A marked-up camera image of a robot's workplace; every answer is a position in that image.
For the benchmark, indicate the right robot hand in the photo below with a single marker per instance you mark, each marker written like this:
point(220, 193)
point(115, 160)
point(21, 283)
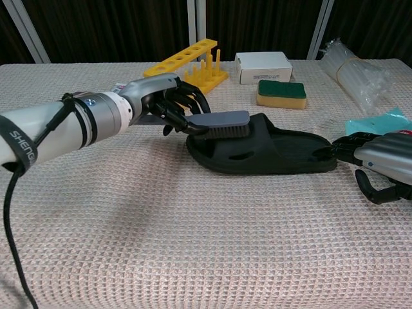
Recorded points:
point(386, 151)

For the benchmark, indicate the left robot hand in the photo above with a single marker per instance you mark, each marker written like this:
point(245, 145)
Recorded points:
point(148, 85)

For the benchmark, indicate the grey tool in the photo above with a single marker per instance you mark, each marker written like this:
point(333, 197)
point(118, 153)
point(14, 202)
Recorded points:
point(219, 117)

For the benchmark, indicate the black slipper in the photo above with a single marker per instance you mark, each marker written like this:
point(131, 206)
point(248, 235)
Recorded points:
point(273, 154)

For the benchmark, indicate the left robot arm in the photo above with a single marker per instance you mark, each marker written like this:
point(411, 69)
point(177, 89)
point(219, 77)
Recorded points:
point(48, 128)

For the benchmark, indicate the white toothpaste tube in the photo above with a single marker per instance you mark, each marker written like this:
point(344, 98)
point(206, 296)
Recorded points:
point(119, 87)

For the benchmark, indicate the teal plastic package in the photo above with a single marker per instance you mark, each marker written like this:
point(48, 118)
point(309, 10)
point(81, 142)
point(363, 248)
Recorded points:
point(370, 124)

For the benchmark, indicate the yellow test tube rack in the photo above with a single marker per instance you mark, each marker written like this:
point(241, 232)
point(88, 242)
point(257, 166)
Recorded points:
point(214, 78)

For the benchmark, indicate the bundle of clear sticks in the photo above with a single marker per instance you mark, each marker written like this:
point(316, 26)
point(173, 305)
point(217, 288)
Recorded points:
point(351, 77)

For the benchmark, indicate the white cardboard box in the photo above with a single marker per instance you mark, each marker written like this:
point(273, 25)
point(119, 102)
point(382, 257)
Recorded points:
point(262, 64)

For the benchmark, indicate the green and yellow sponge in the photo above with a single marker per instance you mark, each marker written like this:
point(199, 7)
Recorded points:
point(280, 99)

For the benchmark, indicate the beige waffle tablecloth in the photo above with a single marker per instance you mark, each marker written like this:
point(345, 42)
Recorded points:
point(193, 241)

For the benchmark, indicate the white partition frame post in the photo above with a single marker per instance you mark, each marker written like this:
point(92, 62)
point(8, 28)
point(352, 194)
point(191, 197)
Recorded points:
point(36, 42)
point(191, 32)
point(318, 32)

